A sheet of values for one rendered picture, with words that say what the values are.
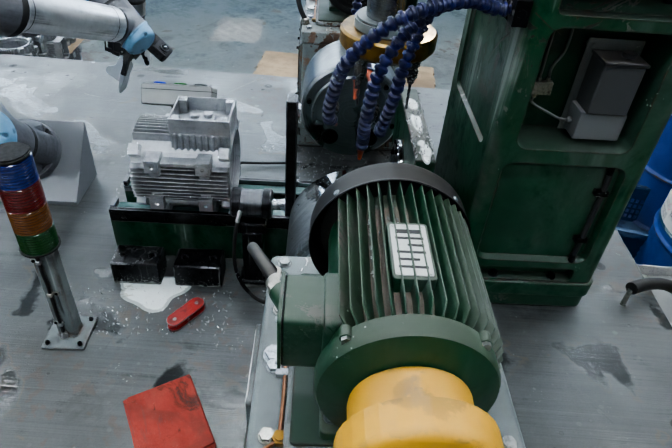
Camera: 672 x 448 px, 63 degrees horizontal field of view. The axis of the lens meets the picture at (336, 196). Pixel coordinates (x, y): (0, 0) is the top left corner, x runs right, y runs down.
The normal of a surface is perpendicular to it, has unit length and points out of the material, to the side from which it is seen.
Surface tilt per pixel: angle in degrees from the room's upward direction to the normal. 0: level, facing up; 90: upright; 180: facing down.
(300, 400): 0
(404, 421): 17
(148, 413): 1
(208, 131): 90
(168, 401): 2
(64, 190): 47
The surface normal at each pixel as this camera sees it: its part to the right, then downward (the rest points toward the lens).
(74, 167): 0.04, -0.11
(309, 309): 0.07, -0.80
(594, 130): 0.00, 0.60
